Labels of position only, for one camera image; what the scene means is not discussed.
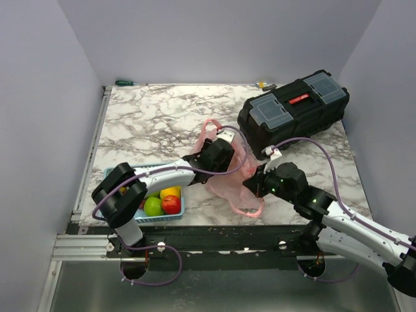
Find yellow fake mango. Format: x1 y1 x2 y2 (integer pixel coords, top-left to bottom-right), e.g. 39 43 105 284
159 187 181 200

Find black mounting base plate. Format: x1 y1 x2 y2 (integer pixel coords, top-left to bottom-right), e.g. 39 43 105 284
65 224 324 271

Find pink plastic bag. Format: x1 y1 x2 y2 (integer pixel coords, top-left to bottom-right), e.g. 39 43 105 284
205 130 265 218

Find green handled screwdriver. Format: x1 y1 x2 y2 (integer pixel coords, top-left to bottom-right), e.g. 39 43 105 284
114 80 149 87

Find green fake fruit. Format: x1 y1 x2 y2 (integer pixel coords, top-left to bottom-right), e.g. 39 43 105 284
143 197 164 217
147 192 160 198

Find black plastic toolbox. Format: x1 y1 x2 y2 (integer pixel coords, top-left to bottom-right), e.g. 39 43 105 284
237 70 350 161

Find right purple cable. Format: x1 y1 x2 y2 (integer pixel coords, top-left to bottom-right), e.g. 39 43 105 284
263 136 416 283

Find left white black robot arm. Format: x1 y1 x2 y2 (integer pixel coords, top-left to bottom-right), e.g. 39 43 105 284
92 135 235 257

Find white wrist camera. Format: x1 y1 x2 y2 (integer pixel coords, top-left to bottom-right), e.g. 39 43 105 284
216 129 235 144
262 146 282 174

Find red fake fruit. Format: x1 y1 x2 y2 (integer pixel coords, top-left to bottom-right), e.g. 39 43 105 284
162 195 181 215

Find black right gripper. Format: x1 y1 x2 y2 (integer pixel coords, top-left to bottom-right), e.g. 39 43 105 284
242 162 296 204

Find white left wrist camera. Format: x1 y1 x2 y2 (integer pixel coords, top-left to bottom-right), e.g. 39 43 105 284
216 129 235 144

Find yellow and black bit set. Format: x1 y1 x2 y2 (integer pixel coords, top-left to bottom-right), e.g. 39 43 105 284
255 81 277 92

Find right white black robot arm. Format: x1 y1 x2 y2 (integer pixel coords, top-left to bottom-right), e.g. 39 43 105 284
242 162 415 297

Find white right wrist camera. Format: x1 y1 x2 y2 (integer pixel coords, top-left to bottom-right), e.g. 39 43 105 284
262 146 282 174

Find purple fake grapes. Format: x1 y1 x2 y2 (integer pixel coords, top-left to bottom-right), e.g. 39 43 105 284
139 200 146 210

